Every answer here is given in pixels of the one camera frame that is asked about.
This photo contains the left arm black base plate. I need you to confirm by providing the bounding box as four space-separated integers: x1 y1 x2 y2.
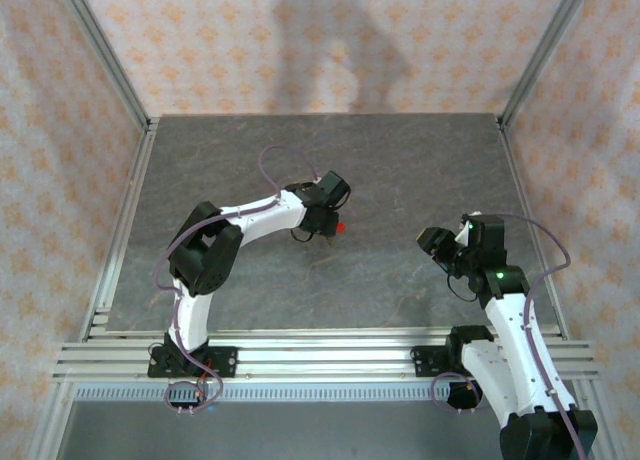
147 344 239 380

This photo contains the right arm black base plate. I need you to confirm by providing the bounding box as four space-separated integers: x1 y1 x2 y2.
412 345 452 379

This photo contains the aluminium frame post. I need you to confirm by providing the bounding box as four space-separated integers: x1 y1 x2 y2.
497 0 599 131
52 0 154 131

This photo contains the lower aluminium frame bar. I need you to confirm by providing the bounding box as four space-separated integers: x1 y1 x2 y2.
29 379 76 460
572 379 609 460

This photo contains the grey slotted cable duct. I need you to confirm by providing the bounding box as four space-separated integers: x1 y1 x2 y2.
74 383 501 402

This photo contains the black connector block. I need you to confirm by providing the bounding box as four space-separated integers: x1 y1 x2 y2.
166 379 224 416
446 379 484 412

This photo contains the wide aluminium base rail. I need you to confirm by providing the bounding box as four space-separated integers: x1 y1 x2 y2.
53 329 601 381

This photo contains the aluminium side rail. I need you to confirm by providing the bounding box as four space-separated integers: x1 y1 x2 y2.
79 119 161 341
497 114 574 341

